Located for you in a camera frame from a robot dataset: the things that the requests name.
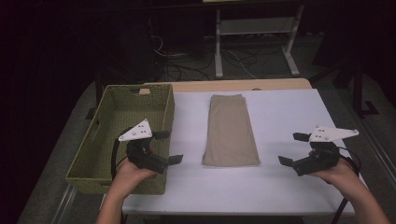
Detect tangle of floor cables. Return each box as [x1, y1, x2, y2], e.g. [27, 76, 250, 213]
[150, 33, 260, 82]

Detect person's right hand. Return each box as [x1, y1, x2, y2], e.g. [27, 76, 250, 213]
[307, 148, 360, 189]

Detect white board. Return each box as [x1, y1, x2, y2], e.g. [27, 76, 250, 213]
[121, 88, 368, 217]

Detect dark floor stand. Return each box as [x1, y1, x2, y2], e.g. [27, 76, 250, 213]
[310, 55, 381, 119]

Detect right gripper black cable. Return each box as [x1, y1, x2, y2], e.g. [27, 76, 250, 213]
[330, 146, 362, 224]

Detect person's left hand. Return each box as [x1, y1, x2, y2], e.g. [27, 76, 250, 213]
[106, 146, 159, 201]

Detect beige cloth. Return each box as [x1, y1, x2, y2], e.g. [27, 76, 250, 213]
[201, 93, 262, 167]

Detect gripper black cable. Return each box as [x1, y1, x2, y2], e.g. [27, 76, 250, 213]
[110, 126, 134, 181]
[330, 146, 362, 224]

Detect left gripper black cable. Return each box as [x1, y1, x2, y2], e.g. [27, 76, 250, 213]
[110, 126, 134, 181]

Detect grey metal stand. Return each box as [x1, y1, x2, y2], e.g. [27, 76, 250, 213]
[214, 4, 305, 79]

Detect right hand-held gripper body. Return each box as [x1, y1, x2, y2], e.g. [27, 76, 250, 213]
[291, 125, 360, 177]

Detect green woven basket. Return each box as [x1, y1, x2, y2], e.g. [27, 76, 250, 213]
[64, 83, 176, 196]

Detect wooden table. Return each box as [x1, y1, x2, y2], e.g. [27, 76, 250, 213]
[144, 77, 313, 93]

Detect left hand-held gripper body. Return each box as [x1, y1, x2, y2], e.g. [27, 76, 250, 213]
[118, 119, 171, 175]

